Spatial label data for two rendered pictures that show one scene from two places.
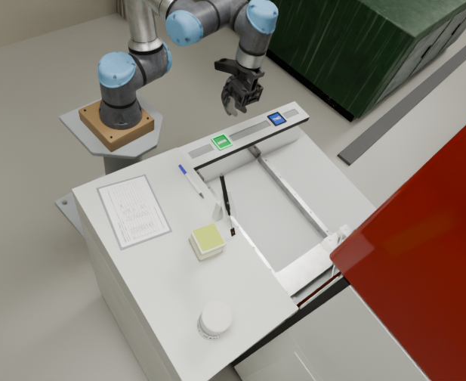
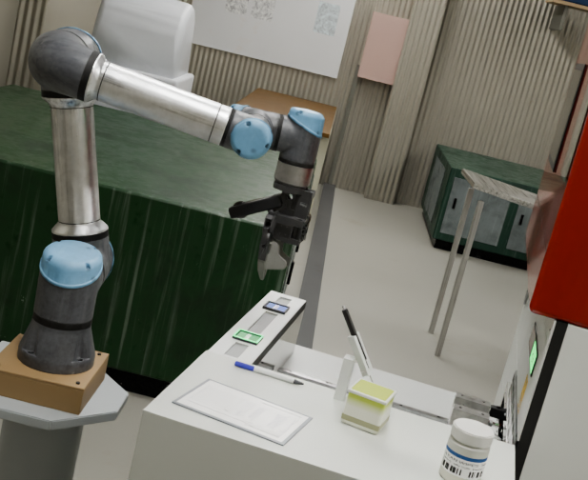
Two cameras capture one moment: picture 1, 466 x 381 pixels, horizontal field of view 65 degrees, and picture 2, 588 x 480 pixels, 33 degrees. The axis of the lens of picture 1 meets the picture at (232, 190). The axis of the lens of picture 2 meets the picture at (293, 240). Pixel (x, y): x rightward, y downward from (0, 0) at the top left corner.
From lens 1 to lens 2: 1.38 m
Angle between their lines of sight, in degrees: 46
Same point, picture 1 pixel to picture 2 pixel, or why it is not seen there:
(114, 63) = (71, 251)
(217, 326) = (485, 433)
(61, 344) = not seen: outside the picture
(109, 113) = (62, 345)
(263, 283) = not seen: hidden behind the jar
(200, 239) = (368, 392)
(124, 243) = (277, 438)
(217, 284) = (418, 448)
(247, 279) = (439, 436)
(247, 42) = (300, 152)
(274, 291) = not seen: hidden behind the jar
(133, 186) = (212, 390)
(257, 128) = (267, 321)
